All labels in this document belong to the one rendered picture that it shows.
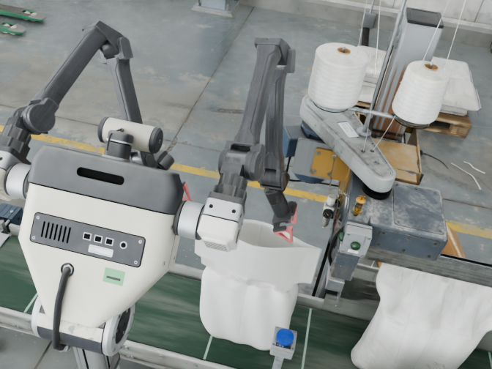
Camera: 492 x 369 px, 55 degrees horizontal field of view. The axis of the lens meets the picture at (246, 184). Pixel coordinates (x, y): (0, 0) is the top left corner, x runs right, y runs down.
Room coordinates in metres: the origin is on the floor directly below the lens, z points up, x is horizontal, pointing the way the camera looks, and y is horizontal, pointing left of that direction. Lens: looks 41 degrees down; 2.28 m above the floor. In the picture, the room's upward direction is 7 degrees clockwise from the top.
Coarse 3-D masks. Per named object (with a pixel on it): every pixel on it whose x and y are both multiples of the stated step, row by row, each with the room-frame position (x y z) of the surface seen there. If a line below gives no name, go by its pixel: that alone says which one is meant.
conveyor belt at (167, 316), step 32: (0, 256) 1.44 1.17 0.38; (0, 288) 1.26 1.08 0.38; (32, 288) 1.28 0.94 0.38; (160, 288) 1.37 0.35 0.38; (192, 288) 1.39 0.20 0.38; (160, 320) 1.20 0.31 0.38; (192, 320) 1.22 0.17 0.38; (320, 320) 1.30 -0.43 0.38; (352, 320) 1.32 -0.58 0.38; (192, 352) 1.06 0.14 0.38; (224, 352) 1.08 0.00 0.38; (256, 352) 1.09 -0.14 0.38; (320, 352) 1.13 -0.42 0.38; (480, 352) 1.23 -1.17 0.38
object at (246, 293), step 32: (256, 224) 1.26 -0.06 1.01; (224, 256) 1.18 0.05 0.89; (256, 256) 1.13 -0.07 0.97; (288, 256) 1.15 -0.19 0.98; (320, 256) 1.16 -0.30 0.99; (224, 288) 1.13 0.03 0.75; (256, 288) 1.11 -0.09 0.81; (288, 288) 1.13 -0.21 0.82; (224, 320) 1.13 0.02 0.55; (256, 320) 1.10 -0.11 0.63; (288, 320) 1.11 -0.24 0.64
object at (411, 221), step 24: (360, 192) 1.13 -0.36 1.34; (408, 192) 1.16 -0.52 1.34; (432, 192) 1.18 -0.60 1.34; (360, 216) 1.03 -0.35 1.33; (384, 216) 1.04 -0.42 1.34; (408, 216) 1.05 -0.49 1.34; (432, 216) 1.06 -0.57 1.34; (384, 240) 0.99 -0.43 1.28; (408, 240) 0.98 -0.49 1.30; (432, 240) 0.97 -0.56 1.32; (336, 264) 1.00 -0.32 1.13
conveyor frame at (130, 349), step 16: (176, 272) 1.48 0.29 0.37; (192, 272) 1.47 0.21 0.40; (304, 304) 1.39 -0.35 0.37; (320, 304) 1.38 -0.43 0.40; (0, 320) 1.14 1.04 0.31; (16, 320) 1.13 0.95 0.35; (128, 352) 1.05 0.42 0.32; (144, 352) 1.04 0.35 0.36; (160, 352) 1.02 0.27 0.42; (160, 368) 1.01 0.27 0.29; (176, 368) 1.02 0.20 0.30; (192, 368) 1.01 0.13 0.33; (208, 368) 1.00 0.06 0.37; (224, 368) 0.98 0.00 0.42
